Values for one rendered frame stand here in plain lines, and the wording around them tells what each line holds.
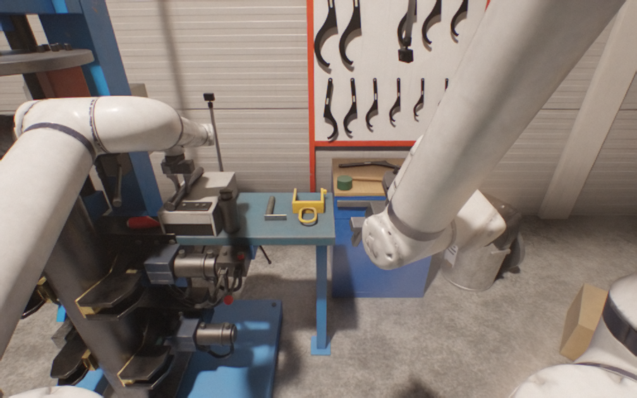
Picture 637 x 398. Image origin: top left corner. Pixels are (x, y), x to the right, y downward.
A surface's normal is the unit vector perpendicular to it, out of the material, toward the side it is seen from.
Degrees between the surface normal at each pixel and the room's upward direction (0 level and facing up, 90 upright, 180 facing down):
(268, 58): 90
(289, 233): 0
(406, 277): 90
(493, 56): 93
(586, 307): 0
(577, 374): 8
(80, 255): 90
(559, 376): 9
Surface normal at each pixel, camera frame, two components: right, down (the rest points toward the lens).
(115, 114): 0.29, -0.11
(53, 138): 0.49, -0.65
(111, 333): 0.68, 0.36
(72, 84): 0.83, 0.28
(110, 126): 0.24, 0.29
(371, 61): 0.00, 0.50
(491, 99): -0.64, 0.51
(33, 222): 0.87, -0.43
